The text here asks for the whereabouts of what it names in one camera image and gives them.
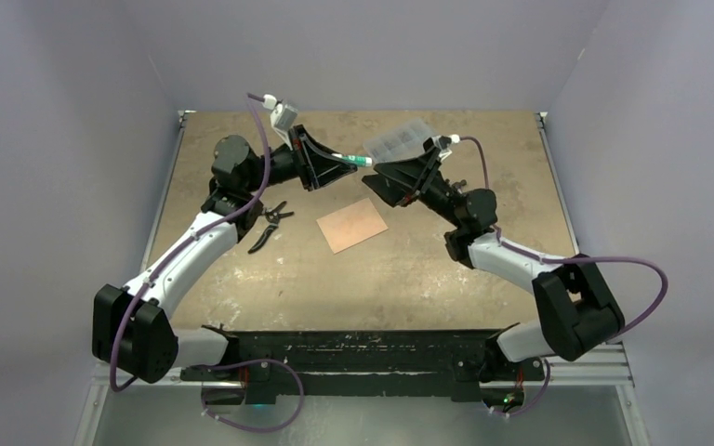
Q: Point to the green and white marker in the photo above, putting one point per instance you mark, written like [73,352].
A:
[358,161]

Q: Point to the clear plastic organizer box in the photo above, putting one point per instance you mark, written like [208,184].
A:
[402,142]

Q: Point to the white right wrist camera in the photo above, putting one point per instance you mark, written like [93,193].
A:
[441,145]

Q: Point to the pink and cream envelope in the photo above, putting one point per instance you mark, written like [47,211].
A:
[351,225]

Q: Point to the aluminium extrusion frame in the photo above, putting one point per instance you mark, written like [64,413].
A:
[132,330]

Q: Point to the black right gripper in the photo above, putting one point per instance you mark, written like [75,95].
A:
[400,183]

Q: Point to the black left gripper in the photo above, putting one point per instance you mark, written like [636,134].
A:
[314,162]

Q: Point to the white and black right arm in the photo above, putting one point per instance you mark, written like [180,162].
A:
[576,310]

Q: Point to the black pruning shears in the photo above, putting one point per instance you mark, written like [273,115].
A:
[268,228]

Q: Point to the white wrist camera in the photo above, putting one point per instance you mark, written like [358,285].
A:
[282,115]
[441,145]

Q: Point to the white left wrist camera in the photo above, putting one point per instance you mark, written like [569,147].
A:
[282,115]

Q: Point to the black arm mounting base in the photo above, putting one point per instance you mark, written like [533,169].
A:
[450,364]

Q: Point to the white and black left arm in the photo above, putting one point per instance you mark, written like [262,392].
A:
[131,323]

